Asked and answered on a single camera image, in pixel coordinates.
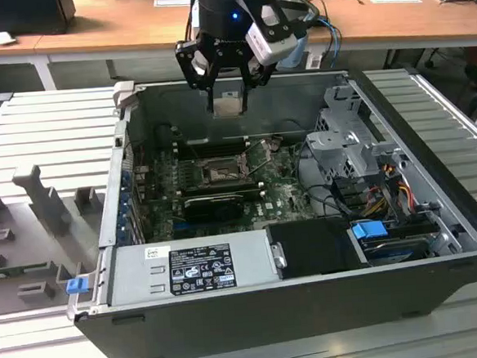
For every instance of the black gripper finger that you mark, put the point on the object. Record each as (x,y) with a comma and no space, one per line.
(191,63)
(256,75)

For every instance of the silver square CPU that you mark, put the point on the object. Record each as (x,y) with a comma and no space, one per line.
(227,106)

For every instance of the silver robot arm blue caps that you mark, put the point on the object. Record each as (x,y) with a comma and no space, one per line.
(293,60)

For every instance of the metal CPU socket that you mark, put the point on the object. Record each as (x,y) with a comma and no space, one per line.
(217,172)

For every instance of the wooden desk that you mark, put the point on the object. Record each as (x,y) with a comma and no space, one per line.
(130,31)

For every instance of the grey plastic case latch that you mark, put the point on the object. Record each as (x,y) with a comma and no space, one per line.
(125,92)

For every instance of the grey metal drive cage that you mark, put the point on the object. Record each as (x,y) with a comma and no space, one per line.
(334,141)

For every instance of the green motherboard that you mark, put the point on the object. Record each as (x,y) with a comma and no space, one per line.
(280,192)

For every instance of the black graphics card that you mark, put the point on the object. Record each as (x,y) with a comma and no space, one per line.
(212,209)

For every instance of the black box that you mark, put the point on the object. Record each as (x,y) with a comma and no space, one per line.
(18,14)

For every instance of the black plastic shroud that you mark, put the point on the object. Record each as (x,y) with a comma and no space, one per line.
(313,247)

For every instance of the hard disk in blue carrier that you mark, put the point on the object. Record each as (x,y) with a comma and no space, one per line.
(368,231)

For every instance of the grey power supply unit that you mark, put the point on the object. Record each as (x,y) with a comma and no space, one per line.
(134,272)

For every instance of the grey parts rack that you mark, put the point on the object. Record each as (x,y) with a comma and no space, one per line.
(26,243)

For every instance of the black and grey PC case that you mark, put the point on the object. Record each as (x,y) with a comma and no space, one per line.
(273,320)

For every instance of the blue plastic latch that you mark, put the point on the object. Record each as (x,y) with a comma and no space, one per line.
(76,286)

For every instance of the green RAM stick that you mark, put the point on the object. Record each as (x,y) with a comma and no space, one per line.
(15,270)

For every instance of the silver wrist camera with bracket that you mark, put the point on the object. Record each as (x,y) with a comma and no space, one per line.
(270,47)

